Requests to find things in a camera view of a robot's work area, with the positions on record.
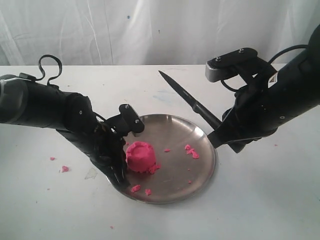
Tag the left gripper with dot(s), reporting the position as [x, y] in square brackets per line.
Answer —
[99, 141]

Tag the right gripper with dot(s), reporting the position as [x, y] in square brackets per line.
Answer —
[259, 113]

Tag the pink dough lump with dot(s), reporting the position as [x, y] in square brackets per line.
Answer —
[141, 158]

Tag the black knife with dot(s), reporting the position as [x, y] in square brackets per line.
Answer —
[196, 106]

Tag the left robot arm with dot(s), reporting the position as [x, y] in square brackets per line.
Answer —
[27, 103]

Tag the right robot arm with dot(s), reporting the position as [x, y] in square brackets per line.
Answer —
[267, 71]

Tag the clear tape scrap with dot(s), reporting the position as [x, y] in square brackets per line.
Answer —
[91, 174]

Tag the pink crumb front left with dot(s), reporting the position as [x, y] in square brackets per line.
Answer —
[135, 188]

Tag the pink crumb front small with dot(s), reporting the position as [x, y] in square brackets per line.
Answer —
[148, 192]

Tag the pink crumb cluster right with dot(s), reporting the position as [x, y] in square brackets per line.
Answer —
[191, 151]

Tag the round steel plate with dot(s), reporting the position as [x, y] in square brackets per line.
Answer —
[180, 176]

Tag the white curtain backdrop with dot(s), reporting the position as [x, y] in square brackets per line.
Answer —
[150, 32]

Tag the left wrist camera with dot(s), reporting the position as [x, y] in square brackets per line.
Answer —
[126, 121]

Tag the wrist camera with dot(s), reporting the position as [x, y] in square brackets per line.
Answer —
[232, 64]
[126, 121]

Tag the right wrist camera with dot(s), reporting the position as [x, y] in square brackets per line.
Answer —
[232, 64]

